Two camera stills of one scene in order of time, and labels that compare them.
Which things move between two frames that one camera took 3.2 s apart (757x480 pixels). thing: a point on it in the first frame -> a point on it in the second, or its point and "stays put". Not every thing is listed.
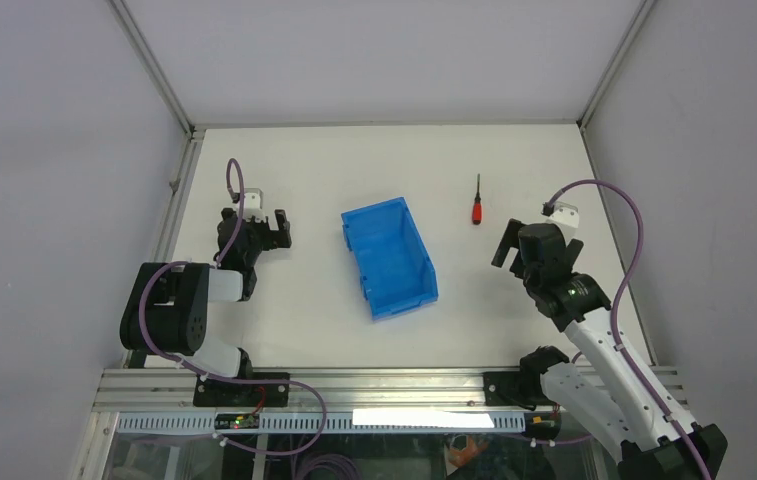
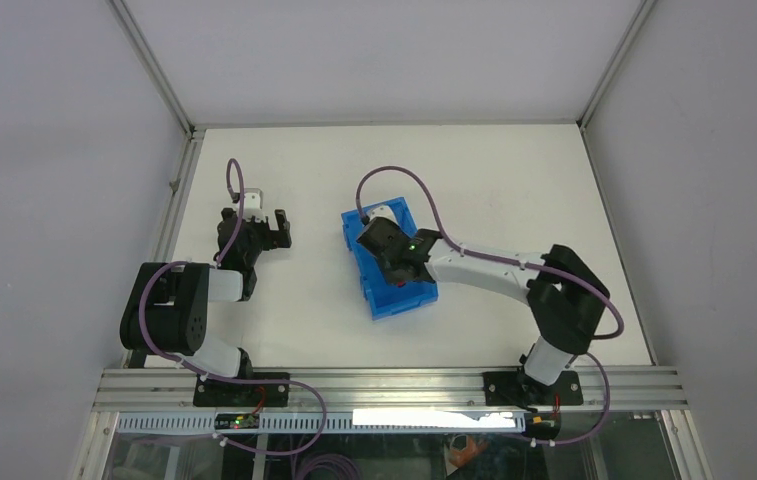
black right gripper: x=528 y=263 -> x=382 y=240
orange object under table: x=460 y=457 stays put
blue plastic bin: x=396 y=274 stays put
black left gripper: x=258 y=235 stays put
